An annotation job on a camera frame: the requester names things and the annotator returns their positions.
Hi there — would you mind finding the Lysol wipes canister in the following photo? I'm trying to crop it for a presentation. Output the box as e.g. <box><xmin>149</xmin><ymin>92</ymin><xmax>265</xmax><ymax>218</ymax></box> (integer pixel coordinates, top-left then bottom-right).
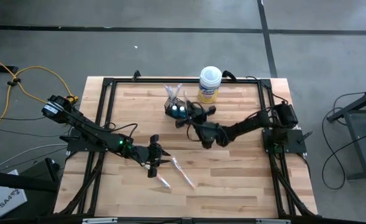
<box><xmin>198</xmin><ymin>65</ymin><xmax>223</xmax><ymax>104</ymax></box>

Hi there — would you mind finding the white floor cable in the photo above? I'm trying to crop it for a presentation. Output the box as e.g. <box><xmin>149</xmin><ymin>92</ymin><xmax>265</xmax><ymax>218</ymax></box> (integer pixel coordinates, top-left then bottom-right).
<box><xmin>0</xmin><ymin>142</ymin><xmax>69</xmax><ymax>172</ymax></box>

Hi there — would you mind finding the black wire basket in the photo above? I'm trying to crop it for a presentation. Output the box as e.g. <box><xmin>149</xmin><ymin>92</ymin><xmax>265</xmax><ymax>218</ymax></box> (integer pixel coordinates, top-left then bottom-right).
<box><xmin>163</xmin><ymin>96</ymin><xmax>190</xmax><ymax>119</ymax></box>

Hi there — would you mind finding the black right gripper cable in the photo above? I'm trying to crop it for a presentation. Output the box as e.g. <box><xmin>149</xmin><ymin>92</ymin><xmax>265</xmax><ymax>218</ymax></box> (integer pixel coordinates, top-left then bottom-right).
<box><xmin>186</xmin><ymin>123</ymin><xmax>202</xmax><ymax>143</ymax></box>

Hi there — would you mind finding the grey metal stand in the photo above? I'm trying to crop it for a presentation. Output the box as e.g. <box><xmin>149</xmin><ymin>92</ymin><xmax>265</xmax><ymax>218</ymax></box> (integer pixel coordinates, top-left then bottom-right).
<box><xmin>326</xmin><ymin>84</ymin><xmax>366</xmax><ymax>181</ymax></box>

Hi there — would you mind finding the yellow power cable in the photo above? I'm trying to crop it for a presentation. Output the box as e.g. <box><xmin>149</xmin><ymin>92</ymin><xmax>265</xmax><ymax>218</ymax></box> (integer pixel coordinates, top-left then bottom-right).
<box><xmin>0</xmin><ymin>51</ymin><xmax>80</xmax><ymax>141</ymax></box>

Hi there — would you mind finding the white printed box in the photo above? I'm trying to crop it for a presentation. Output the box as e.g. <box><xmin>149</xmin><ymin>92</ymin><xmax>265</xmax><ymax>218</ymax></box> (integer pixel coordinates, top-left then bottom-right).
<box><xmin>0</xmin><ymin>169</ymin><xmax>28</xmax><ymax>222</ymax></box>

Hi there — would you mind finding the dark floor stand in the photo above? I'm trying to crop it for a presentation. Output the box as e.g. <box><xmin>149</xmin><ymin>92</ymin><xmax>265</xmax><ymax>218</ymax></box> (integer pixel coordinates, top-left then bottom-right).
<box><xmin>0</xmin><ymin>157</ymin><xmax>61</xmax><ymax>194</ymax></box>

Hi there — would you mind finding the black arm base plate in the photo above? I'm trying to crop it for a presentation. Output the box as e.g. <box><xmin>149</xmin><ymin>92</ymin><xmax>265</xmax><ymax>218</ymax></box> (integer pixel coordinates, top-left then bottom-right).
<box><xmin>60</xmin><ymin>128</ymin><xmax>112</xmax><ymax>153</ymax></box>
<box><xmin>262</xmin><ymin>128</ymin><xmax>308</xmax><ymax>155</ymax></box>

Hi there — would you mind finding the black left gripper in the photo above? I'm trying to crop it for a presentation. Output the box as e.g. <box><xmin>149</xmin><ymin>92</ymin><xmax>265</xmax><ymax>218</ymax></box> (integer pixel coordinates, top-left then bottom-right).
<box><xmin>132</xmin><ymin>134</ymin><xmax>173</xmax><ymax>179</ymax></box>

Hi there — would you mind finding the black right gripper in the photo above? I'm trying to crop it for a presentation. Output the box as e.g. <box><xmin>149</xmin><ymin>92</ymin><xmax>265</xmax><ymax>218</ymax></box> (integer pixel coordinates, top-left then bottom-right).
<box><xmin>175</xmin><ymin>98</ymin><xmax>217</xmax><ymax>141</ymax></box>

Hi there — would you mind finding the black floor bar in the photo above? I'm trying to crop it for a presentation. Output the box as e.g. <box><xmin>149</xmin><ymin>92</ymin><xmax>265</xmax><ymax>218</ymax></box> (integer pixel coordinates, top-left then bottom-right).
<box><xmin>0</xmin><ymin>64</ymin><xmax>19</xmax><ymax>74</ymax></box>

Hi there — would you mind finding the white frame bracket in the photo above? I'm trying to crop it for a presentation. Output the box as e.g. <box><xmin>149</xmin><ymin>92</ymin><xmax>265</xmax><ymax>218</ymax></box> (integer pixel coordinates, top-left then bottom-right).
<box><xmin>256</xmin><ymin>218</ymin><xmax>291</xmax><ymax>224</ymax></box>
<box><xmin>81</xmin><ymin>217</ymin><xmax>118</xmax><ymax>224</ymax></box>

